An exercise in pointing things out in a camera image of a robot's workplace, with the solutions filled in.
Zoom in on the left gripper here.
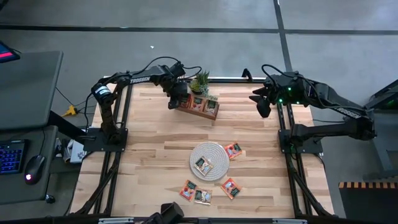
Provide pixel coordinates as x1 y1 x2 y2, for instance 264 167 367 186
168 77 190 110

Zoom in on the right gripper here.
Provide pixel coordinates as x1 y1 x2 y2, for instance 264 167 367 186
248 83 301 119

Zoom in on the red tea packet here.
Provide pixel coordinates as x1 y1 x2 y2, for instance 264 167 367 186
180 94 193 110

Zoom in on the wooden three-compartment box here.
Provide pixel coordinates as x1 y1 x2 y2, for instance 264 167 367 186
176 93 221 121

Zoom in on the orange tea packet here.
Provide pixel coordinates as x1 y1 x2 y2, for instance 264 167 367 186
178 179 198 202
220 177 243 200
190 96 206 113
224 142 243 161

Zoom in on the potted succulent plant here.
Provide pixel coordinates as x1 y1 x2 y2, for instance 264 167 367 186
188 70 218 101

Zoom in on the yellow power plug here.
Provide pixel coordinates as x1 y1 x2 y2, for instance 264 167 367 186
62 105 78 118

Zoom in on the black boxy object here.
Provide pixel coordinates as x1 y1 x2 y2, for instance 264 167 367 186
142 201 185 224

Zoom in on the white printed carton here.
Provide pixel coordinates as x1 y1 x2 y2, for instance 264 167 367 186
63 139 88 164

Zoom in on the dark metal stand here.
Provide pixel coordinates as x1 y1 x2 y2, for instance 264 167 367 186
342 79 398 181

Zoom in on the grey side desk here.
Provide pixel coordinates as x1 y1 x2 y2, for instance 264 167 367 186
0 50 64 131

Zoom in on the black case with orange stripes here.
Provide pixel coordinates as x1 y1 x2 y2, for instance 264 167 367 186
338 181 398 224

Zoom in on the black computer mouse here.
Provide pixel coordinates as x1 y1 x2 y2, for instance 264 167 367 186
24 154 46 185

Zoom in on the backlit black keyboard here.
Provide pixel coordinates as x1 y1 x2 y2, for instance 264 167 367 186
0 139 27 175

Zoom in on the screen with red stripe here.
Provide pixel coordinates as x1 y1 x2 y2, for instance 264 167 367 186
0 40 21 64

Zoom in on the dark computer desk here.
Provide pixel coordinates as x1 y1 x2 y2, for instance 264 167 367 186
0 125 59 205

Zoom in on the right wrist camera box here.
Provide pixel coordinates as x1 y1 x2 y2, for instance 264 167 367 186
266 73 284 88

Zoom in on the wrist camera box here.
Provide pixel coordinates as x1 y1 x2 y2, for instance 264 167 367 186
266 73 284 88
169 61 187 78

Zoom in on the black frame bracket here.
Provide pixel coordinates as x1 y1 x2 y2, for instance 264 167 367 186
241 68 254 82

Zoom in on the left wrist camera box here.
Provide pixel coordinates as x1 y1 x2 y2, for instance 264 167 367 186
169 61 187 78

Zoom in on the round woven rope mat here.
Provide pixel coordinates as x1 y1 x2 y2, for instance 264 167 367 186
188 141 231 182

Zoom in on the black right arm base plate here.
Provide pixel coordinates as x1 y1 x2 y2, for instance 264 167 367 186
278 129 324 155

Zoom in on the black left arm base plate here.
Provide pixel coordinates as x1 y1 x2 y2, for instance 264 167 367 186
83 127 129 153

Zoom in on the silver metal bracket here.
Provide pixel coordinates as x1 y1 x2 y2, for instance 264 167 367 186
98 217 134 224
272 218 308 224

